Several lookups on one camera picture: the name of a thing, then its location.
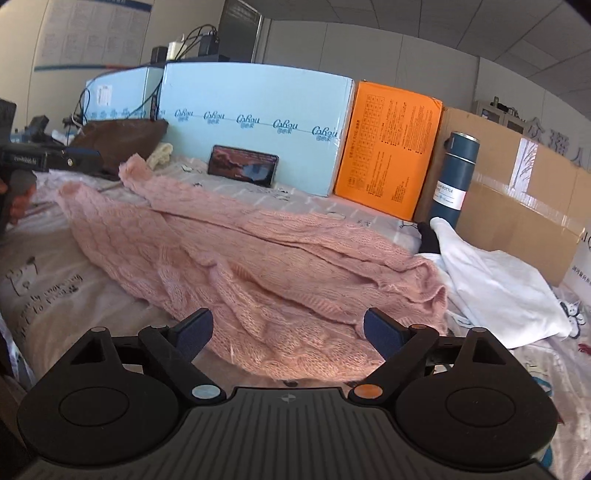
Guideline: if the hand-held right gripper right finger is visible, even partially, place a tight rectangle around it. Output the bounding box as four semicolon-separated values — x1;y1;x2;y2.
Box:
347;308;512;408

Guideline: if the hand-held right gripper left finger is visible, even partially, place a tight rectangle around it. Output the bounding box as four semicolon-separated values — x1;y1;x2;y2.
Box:
68;308;227;408

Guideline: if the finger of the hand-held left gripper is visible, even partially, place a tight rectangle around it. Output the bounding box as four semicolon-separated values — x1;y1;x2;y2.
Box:
45;147;104;176

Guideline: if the pink knitted sweater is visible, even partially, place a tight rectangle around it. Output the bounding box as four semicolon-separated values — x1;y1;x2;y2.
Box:
54;154;451;385

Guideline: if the person's left hand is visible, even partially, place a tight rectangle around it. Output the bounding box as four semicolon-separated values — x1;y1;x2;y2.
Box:
0;179;38;228

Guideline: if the brown leather bag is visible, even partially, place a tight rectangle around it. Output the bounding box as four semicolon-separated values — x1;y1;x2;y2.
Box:
68;118;170;177

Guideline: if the small light blue carton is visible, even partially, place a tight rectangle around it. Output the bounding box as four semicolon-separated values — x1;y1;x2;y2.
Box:
84;65;165;123

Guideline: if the cream knitted cloth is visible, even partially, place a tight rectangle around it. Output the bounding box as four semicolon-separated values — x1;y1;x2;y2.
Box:
146;141;174;170

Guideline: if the black sock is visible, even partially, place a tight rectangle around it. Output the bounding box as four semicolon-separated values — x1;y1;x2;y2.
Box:
417;222;443;256

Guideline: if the white garment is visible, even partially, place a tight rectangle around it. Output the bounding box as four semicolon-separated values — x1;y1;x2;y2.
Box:
428;216;574;350

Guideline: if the smartphone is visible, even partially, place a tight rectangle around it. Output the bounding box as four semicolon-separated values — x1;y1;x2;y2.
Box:
207;144;280;188

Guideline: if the dark blue thermos bottle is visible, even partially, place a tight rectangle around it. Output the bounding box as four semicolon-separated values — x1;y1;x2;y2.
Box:
428;131;481;230

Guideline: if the orange carton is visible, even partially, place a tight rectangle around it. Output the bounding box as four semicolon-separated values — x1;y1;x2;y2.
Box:
332;80;445;222

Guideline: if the large light blue carton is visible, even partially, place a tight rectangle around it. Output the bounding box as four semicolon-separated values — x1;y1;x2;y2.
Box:
158;62;356;199

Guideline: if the brown cardboard box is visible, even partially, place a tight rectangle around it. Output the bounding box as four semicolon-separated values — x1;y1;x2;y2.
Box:
412;106;591;288

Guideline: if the dark window blind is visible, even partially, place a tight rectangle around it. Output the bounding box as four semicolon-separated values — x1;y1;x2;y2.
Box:
217;0;263;64

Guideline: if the black camera device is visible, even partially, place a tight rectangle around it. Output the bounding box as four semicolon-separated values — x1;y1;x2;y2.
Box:
25;115;51;147

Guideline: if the thin black cable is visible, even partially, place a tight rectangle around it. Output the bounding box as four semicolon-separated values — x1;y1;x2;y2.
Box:
71;84;95;127

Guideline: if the wall poster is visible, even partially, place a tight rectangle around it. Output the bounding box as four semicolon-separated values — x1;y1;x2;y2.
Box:
33;0;154;73

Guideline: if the black cable bundle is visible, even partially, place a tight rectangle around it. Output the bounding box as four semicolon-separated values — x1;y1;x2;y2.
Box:
181;23;219;47

